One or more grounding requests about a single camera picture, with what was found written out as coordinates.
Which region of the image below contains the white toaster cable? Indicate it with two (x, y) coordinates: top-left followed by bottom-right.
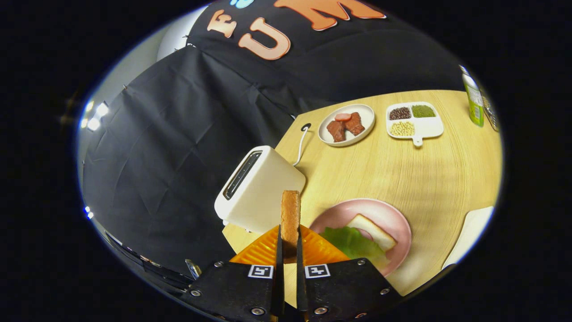
(293, 123), (312, 167)

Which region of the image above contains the white bread slice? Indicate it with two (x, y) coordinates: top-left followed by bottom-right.
(346, 214), (397, 252)

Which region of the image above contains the black backdrop cloth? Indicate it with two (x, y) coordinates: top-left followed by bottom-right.
(80, 0), (470, 278)

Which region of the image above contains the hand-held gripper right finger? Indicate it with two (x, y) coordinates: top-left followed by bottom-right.
(296, 225), (403, 322)

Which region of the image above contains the metal wire utensil holder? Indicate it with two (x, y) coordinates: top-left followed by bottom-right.
(480, 89), (500, 132)

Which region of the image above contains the pink plate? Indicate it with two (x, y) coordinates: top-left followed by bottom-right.
(309, 198), (412, 278)

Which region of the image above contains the green label metal bottle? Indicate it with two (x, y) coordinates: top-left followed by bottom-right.
(460, 65), (485, 127)

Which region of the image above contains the brown meat piece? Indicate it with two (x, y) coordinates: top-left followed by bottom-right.
(326, 120), (347, 143)
(344, 112), (366, 136)

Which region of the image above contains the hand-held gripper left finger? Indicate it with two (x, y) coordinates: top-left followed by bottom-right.
(181, 225), (285, 322)

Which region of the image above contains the white divided bean dish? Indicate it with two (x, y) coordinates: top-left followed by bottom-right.
(386, 102), (445, 147)

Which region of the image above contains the toasted bread slice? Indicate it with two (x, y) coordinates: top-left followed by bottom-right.
(281, 190), (301, 263)

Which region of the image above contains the white toaster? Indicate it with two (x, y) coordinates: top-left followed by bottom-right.
(214, 145), (307, 234)

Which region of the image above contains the small white plate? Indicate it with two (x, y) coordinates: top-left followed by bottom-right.
(442, 206), (496, 270)

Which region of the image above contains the round white plate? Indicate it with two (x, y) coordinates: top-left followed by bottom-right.
(318, 104), (376, 148)

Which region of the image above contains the green lettuce leaf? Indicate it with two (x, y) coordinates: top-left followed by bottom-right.
(320, 226), (390, 269)

